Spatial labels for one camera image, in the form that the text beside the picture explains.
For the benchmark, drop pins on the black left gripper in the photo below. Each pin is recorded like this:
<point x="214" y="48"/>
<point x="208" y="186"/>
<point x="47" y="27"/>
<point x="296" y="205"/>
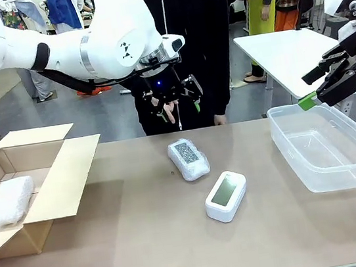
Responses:
<point x="163" y="85"/>

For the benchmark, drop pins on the bubble-wrapped clock with speckled label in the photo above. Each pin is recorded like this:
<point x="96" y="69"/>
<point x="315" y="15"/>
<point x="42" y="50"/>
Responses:
<point x="191" y="166"/>

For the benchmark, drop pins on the white digital clock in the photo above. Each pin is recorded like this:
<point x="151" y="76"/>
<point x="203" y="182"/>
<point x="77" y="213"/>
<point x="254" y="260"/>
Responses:
<point x="225" y="200"/>

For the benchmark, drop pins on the plain bubble-wrapped clock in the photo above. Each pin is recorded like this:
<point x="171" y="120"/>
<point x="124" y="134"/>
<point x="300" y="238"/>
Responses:
<point x="9" y="203"/>

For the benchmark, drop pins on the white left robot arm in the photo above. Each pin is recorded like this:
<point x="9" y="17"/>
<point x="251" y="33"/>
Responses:
<point x="53" y="51"/>

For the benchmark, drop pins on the person's left forearm black sleeve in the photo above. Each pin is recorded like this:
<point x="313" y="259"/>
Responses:
<point x="221" y="100"/>

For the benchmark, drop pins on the person's right hand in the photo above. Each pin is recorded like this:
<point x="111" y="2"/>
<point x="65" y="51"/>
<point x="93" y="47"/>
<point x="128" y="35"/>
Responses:
<point x="170" y="111"/>

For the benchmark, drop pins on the person's left hand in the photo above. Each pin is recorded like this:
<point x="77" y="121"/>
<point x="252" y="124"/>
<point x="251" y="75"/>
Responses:
<point x="220" y="119"/>

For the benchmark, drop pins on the white table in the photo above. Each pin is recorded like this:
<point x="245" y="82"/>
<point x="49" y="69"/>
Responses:
<point x="287" y="58"/>

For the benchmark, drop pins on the grey plastic stool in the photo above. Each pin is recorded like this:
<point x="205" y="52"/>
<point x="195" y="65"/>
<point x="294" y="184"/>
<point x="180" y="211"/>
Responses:
<point x="331" y="23"/>

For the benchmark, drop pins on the person in black zip jacket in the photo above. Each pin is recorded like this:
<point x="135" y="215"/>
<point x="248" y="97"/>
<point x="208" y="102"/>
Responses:
<point x="201" y="37"/>

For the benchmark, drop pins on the orange cloth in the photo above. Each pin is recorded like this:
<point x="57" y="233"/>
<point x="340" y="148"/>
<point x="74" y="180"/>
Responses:
<point x="102" y="89"/>

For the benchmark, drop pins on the clear plastic bin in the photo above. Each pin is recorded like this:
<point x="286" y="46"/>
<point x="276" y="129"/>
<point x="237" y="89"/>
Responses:
<point x="326" y="152"/>

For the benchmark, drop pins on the person in yellow apron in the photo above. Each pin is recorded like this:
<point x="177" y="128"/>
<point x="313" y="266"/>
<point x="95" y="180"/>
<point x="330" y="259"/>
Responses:
<point x="262" y="12"/>

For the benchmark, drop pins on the mannequin with floral shirt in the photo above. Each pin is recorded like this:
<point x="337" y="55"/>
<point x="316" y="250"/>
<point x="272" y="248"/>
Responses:
<point x="36" y="83"/>

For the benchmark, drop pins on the mannequin with blue white coat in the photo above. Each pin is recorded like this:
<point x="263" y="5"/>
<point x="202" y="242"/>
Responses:
<point x="63" y="10"/>

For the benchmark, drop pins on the brown cardboard box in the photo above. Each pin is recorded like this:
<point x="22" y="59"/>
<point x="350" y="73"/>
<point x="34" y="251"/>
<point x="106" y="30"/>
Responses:
<point x="60" y="190"/>

